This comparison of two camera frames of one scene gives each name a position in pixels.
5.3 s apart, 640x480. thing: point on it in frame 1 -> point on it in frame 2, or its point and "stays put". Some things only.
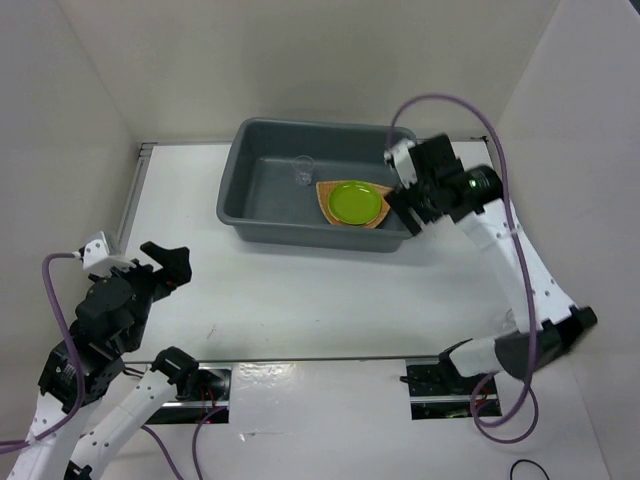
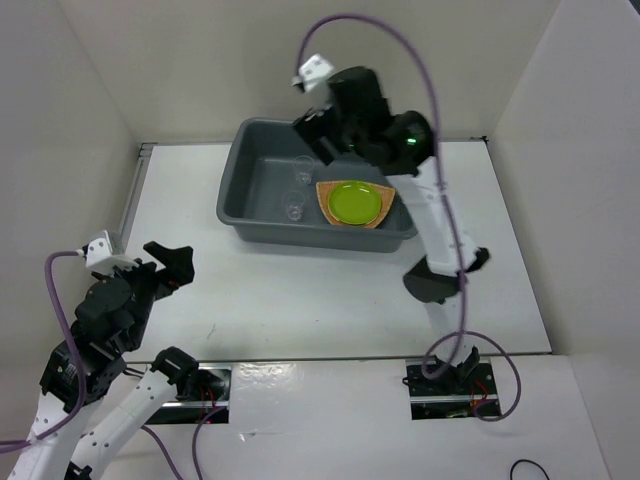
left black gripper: x=177 y=267 stays put
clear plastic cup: x=303 y=166 stays put
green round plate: x=354 y=203 stays put
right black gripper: x=401 y=204 -> x=312 y=127
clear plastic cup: x=506 y=323 -> x=293 y=202
